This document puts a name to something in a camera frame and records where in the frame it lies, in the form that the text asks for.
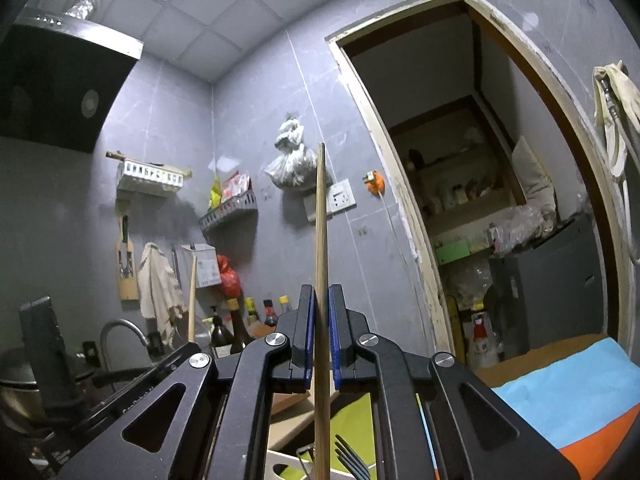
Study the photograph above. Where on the clear plastic bag on cabinet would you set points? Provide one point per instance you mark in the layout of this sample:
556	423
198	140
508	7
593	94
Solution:
516	226

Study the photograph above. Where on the multicolour felt table mat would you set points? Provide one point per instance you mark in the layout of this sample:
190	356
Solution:
581	394

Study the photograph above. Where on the small yellow cap bottle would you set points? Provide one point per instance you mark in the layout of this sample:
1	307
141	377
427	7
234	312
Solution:
285	305

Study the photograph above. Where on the wooden cutting board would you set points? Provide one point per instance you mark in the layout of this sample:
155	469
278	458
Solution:
283	401

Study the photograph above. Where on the door frame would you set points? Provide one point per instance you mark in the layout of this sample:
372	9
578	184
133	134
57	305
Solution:
446	88

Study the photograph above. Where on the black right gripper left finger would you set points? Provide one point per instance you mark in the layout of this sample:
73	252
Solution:
196	417

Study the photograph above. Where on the white rubber gloves on wall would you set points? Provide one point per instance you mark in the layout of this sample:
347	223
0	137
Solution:
624	89

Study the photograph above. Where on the beige hanging towel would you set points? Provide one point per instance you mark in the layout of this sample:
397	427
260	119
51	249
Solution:
160	294

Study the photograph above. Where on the hanging plastic bag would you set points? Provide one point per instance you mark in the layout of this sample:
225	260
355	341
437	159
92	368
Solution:
295	168

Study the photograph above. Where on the steel fork in caddy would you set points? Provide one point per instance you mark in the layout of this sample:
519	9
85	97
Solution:
351	460

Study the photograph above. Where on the beige cushion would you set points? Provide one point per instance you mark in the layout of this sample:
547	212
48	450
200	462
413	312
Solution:
535	182

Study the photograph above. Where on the steel sink faucet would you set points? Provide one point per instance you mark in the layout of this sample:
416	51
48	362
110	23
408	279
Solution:
124	345

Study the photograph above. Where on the red cap sauce bottle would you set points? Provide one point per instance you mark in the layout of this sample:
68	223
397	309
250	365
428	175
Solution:
271	319

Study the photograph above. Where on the dark grey cabinet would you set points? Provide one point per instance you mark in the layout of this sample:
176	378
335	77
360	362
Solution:
550	289

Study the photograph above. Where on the dark wine bottle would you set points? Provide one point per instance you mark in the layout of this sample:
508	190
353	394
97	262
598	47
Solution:
220	339

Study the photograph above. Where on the orange wall hook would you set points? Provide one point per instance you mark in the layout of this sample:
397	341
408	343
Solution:
375	183

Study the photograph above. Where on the white wall socket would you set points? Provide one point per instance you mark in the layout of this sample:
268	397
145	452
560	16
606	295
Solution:
339	197

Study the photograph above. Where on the red white bottle on floor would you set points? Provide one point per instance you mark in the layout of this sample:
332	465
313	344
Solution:
483	351

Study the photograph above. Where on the grey wall rack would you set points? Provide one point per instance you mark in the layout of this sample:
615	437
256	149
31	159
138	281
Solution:
231	209

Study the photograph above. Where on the dark soy sauce bottle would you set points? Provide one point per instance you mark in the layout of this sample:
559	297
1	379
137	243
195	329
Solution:
241	337

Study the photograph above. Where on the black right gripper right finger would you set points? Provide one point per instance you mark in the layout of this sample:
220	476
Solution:
433	418

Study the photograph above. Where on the green box on shelf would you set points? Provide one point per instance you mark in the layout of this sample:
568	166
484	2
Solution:
453	251

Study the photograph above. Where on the red plastic bag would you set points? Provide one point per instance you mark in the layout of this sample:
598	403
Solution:
230	284

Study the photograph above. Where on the black range hood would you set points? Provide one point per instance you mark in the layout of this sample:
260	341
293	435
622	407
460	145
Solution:
60	77

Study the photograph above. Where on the wooden knife holder board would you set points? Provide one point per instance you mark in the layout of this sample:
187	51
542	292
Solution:
126	270

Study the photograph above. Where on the snack packets on rack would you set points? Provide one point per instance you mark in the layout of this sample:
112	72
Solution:
234	186

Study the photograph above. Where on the wooden chopstick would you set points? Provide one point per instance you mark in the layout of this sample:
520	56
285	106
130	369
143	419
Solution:
322	462
191	311

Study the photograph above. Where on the white wall basket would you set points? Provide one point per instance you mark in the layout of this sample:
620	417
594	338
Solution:
145	177

